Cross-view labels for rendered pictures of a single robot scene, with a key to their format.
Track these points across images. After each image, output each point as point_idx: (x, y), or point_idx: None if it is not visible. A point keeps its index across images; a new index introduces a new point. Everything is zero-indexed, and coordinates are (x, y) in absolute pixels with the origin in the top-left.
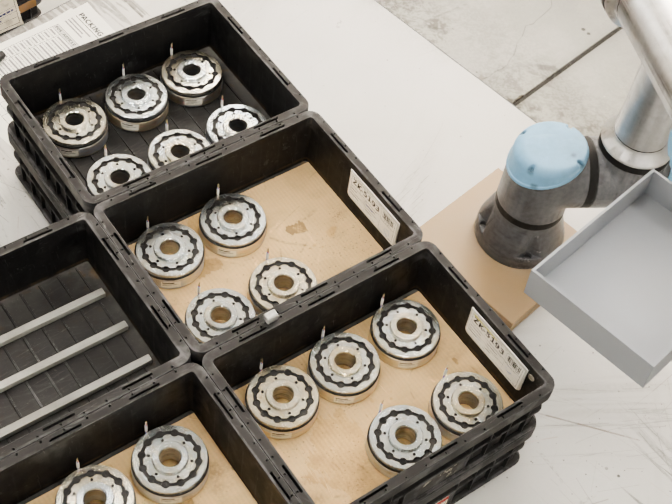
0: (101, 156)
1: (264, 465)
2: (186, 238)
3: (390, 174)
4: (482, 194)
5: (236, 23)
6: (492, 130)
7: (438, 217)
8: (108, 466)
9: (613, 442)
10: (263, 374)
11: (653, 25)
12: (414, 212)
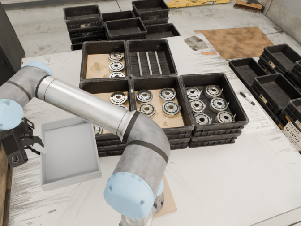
0: (203, 96)
1: (99, 78)
2: (169, 97)
3: (188, 177)
4: (168, 196)
5: (236, 123)
6: (198, 223)
7: (164, 177)
8: (121, 69)
9: (72, 186)
10: (125, 96)
11: (99, 97)
12: (171, 176)
